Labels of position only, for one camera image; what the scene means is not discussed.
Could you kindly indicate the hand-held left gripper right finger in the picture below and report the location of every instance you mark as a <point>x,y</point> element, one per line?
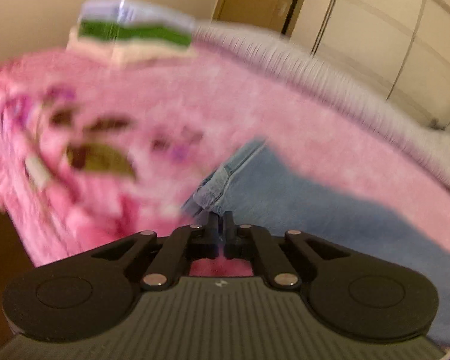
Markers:
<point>228,232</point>

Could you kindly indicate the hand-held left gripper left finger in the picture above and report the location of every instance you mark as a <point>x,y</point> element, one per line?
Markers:
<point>213,232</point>

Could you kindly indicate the blue denim jeans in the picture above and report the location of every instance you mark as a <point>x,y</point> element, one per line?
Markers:
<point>303,213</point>

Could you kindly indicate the pink rose print blanket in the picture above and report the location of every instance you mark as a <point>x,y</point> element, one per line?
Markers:
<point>210,101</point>

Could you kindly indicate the grey striped duvet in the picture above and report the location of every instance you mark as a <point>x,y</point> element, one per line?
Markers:
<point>322,75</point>

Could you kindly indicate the white blanket tag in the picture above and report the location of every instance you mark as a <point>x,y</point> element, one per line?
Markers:
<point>37,172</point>

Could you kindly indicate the folded green cloth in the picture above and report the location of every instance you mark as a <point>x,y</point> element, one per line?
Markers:
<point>135,33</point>

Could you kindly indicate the folded light blue cloth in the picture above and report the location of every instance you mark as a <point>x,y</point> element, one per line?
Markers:
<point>135,11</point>

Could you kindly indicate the cream wardrobe doors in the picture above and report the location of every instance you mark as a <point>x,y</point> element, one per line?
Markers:
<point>378,45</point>

